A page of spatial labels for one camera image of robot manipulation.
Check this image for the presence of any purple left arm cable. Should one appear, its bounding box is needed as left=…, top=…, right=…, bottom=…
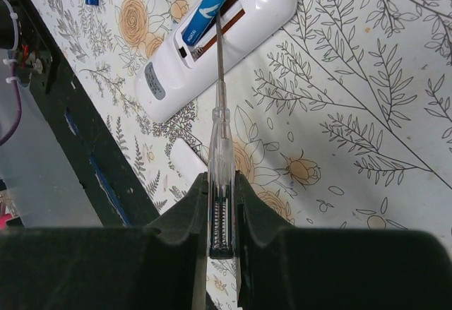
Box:
left=0, top=80, right=23, bottom=147

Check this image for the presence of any floral patterned table mat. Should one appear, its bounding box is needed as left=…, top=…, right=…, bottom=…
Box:
left=32, top=0, right=451, bottom=260

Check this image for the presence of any blue battery in remote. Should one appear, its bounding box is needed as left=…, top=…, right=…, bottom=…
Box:
left=182, top=0, right=226, bottom=47

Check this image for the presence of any white battery cover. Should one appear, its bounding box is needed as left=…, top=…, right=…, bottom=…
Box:
left=169, top=138, right=208, bottom=186

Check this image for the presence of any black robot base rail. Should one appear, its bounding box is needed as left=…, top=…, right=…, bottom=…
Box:
left=18, top=0, right=159, bottom=226

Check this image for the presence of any clear handle screwdriver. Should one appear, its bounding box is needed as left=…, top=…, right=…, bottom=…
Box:
left=208, top=15, right=235, bottom=260

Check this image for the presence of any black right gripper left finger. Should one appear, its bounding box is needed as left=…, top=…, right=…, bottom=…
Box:
left=1, top=174, right=208, bottom=309

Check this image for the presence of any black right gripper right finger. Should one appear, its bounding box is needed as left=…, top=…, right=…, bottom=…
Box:
left=234, top=173, right=451, bottom=309

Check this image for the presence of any white remote control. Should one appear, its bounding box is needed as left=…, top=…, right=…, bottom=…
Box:
left=134, top=0, right=297, bottom=123

